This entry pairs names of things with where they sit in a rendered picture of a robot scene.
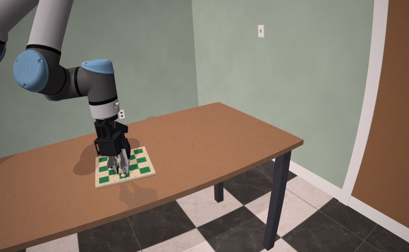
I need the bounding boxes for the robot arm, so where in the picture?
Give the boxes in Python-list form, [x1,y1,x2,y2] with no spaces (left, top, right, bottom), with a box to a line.
[0,0,120,120]

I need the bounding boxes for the green and cream chessboard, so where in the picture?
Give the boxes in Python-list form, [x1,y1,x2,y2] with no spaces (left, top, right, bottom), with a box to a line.
[95,147,156,188]

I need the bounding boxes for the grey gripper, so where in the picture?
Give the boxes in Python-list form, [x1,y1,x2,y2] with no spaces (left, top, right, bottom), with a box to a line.
[94,114,131,174]

